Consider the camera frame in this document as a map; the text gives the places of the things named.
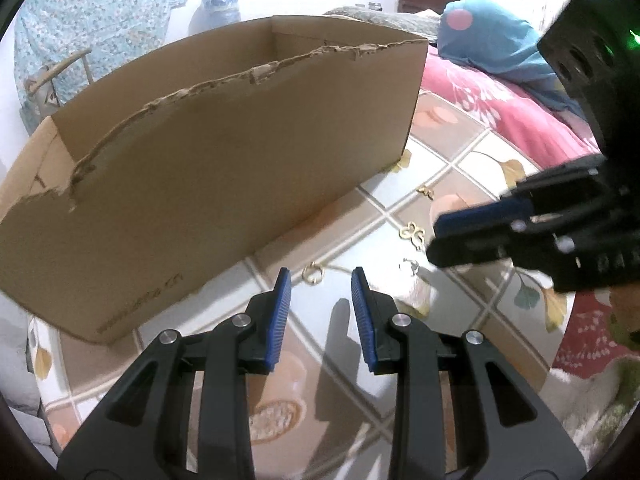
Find pink floral blanket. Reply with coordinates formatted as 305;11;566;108
421;49;599;168

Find wooden chair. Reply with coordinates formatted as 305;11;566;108
24;48;94;117

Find brown cardboard box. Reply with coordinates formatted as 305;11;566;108
1;16;428;344

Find blue floral cloth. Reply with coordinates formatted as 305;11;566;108
14;0;186;130

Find small gold bow earring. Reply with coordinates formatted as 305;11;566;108
416;186;435;200

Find blue pillow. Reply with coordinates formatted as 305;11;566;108
437;0;586;118

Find blue water jug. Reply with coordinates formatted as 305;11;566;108
188;0;241;36

